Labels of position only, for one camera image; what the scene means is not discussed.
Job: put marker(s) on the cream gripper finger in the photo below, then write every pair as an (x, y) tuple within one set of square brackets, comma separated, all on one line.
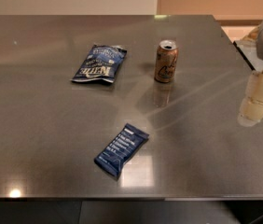
[(251, 109)]

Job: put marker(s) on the orange soda can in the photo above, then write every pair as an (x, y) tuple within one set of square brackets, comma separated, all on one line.
[(166, 60)]

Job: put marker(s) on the blue rxbar blueberry bar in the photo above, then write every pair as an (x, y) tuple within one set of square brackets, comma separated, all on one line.
[(119, 151)]

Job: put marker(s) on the blue kettle chips bag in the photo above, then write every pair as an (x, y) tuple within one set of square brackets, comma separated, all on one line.
[(101, 63)]

